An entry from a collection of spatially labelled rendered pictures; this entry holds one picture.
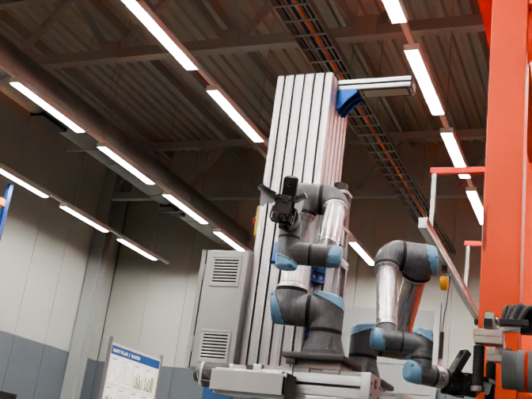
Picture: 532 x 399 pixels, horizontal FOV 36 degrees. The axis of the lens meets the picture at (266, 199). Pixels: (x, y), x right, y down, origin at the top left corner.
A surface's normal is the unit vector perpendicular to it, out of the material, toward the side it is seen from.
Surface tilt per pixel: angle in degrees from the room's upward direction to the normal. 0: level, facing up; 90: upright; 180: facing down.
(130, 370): 90
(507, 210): 90
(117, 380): 90
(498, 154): 90
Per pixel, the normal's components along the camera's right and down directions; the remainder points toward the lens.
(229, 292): -0.37, -0.35
